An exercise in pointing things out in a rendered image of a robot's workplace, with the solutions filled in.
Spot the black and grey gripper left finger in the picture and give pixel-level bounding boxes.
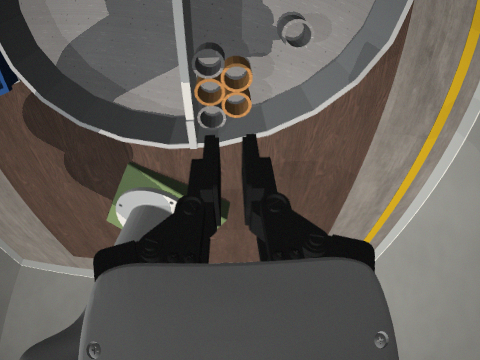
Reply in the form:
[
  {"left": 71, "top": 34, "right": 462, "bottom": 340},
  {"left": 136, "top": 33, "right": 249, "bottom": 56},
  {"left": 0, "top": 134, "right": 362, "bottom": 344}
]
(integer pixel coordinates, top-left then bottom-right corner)
[{"left": 93, "top": 135, "right": 221, "bottom": 281}]

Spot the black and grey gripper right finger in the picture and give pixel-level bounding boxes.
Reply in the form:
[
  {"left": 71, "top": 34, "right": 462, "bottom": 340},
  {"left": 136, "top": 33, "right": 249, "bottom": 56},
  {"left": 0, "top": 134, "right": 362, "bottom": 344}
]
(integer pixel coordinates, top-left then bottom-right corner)
[{"left": 242, "top": 134, "right": 375, "bottom": 273}]

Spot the bronze bushing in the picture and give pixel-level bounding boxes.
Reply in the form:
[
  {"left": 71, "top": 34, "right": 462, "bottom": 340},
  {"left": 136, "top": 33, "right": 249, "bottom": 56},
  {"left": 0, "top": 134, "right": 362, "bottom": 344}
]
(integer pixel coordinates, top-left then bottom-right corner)
[
  {"left": 222, "top": 88, "right": 252, "bottom": 118},
  {"left": 194, "top": 74, "right": 225, "bottom": 106},
  {"left": 221, "top": 56, "right": 253, "bottom": 92}
]

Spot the grey steel bushing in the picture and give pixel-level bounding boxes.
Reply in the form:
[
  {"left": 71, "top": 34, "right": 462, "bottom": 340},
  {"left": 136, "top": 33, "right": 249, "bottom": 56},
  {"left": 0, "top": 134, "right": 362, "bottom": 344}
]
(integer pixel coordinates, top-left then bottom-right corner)
[
  {"left": 277, "top": 15, "right": 314, "bottom": 50},
  {"left": 197, "top": 102, "right": 226, "bottom": 130},
  {"left": 192, "top": 42, "right": 225, "bottom": 79}
]

